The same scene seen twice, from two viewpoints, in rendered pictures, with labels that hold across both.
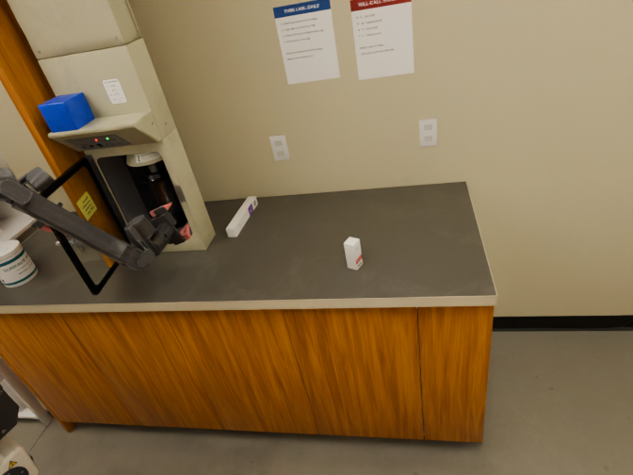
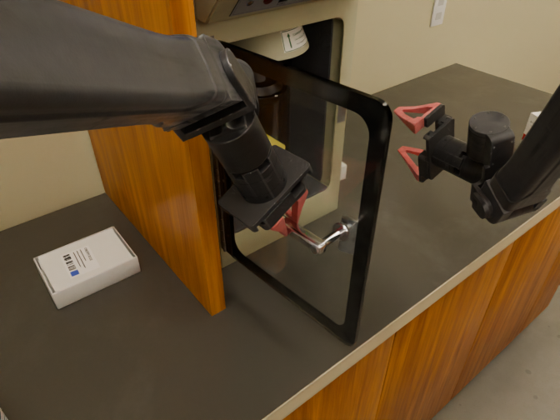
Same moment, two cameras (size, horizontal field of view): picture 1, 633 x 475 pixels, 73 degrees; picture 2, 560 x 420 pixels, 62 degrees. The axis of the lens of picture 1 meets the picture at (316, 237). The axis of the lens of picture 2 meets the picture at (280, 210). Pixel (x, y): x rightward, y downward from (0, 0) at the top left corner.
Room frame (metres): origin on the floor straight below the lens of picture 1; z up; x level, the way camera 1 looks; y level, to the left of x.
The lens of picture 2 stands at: (1.05, 1.22, 1.59)
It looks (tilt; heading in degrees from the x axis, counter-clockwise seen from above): 37 degrees down; 306
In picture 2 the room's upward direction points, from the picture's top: straight up
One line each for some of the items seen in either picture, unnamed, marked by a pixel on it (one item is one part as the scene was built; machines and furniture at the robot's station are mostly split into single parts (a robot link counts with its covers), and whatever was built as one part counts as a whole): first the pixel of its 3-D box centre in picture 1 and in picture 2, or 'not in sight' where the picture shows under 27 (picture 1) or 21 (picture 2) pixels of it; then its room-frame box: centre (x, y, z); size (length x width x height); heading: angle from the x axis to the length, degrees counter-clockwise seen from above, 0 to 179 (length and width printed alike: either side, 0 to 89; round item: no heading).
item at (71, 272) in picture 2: not in sight; (87, 264); (1.73, 0.91, 0.96); 0.16 x 0.12 x 0.04; 74
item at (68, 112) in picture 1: (67, 112); not in sight; (1.46, 0.70, 1.56); 0.10 x 0.10 x 0.09; 75
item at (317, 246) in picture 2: not in sight; (307, 227); (1.29, 0.81, 1.20); 0.10 x 0.05 x 0.03; 170
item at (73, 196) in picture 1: (89, 225); (285, 201); (1.36, 0.77, 1.19); 0.30 x 0.01 x 0.40; 170
